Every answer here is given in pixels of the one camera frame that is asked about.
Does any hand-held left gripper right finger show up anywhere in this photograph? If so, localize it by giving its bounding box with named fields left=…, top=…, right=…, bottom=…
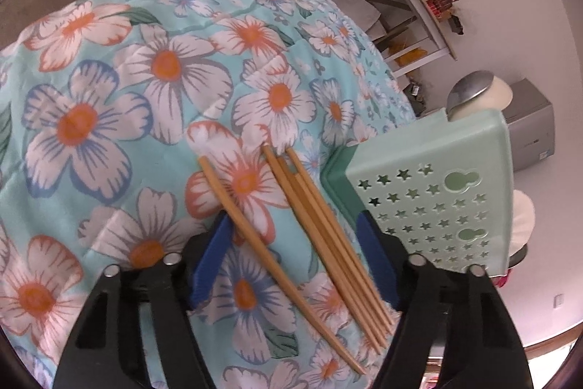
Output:
left=356, top=211, right=535, bottom=389

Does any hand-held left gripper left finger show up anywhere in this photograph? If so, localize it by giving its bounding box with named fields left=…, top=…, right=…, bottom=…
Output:
left=52, top=211, right=236, bottom=389

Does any green plastic utensil holder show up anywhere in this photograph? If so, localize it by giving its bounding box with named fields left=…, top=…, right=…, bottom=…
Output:
left=321, top=108, right=514, bottom=277

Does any white plate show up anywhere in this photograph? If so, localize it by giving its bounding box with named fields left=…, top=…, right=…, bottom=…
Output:
left=509, top=190, right=535, bottom=269

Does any metal spoon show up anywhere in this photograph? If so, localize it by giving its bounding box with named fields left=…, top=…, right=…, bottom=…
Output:
left=447, top=70, right=494, bottom=113

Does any white ceramic bowl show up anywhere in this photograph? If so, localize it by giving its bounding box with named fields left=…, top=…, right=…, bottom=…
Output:
left=453, top=78, right=512, bottom=121

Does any floral blue blanket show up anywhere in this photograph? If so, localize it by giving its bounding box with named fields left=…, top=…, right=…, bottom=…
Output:
left=0, top=0, right=420, bottom=389

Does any yellow plastic bag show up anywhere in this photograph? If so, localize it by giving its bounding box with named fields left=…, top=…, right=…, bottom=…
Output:
left=395, top=46, right=430, bottom=68

